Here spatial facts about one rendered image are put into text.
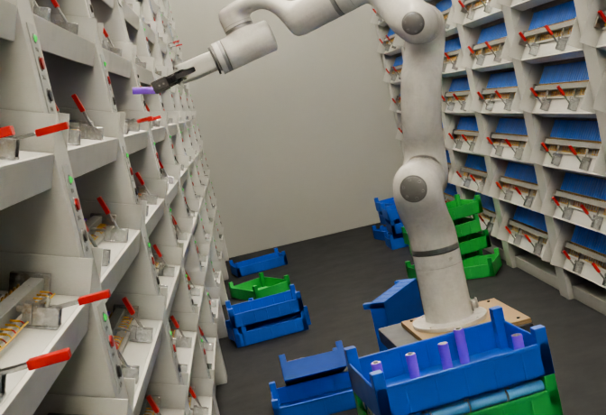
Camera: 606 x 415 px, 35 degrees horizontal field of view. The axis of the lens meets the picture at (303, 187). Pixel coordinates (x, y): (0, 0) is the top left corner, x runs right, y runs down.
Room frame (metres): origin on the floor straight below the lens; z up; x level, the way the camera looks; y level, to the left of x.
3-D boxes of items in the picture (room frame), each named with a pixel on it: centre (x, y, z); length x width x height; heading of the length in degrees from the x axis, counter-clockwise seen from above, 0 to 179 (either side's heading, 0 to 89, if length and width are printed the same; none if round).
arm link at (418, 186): (2.36, -0.28, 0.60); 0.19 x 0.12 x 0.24; 162
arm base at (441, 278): (2.39, -0.29, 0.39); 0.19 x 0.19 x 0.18
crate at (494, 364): (1.60, -0.17, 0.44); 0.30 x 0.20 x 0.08; 100
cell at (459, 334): (1.68, -0.21, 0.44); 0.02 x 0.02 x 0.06
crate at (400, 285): (3.30, -0.22, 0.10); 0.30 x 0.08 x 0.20; 150
